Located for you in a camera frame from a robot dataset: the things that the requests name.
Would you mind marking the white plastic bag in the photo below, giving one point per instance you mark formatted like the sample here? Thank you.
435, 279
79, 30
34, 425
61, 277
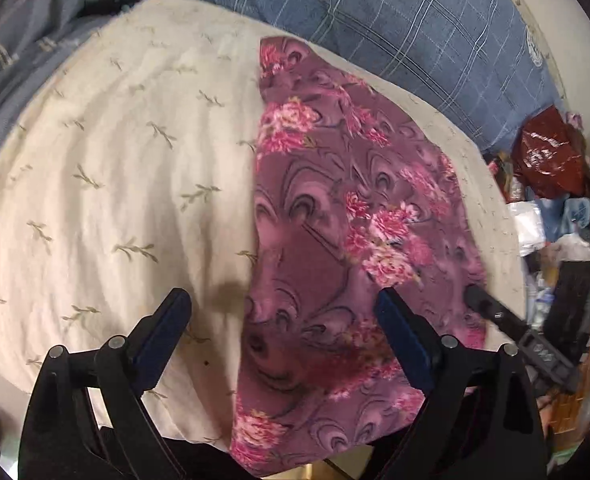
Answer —
525, 227

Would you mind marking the red plastic bag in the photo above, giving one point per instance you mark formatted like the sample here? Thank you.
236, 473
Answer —
545, 160

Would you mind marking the light blue cloth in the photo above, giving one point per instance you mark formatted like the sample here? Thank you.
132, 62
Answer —
570, 215

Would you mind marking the blue plaid quilt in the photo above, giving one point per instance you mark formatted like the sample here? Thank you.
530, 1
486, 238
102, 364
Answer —
375, 20

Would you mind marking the dark cloth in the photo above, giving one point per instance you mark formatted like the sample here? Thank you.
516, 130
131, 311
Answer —
210, 460

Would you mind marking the purple floral garment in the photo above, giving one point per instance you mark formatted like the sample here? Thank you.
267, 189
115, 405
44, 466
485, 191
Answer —
315, 260

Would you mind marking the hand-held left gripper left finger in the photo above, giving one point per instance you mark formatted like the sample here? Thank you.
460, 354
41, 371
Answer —
162, 340

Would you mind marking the cream leaf-print blanket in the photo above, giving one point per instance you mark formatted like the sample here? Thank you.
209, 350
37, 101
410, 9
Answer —
125, 185

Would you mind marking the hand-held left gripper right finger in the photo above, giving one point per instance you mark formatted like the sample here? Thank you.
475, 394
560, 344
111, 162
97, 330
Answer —
405, 340

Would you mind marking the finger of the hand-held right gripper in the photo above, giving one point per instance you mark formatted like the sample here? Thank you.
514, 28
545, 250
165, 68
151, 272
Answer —
500, 317

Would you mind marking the grey striped bedding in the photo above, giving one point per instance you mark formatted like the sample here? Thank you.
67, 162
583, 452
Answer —
25, 35

